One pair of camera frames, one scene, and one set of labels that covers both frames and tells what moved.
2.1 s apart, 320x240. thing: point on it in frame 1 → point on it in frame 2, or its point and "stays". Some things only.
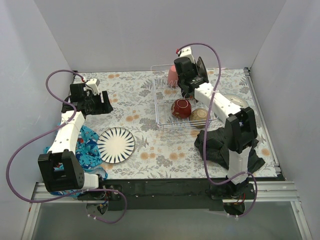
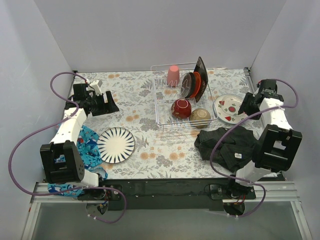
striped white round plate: (116, 145) stays
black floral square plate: (201, 70) stays
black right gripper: (197, 81) → (249, 104)
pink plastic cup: (173, 77) stays
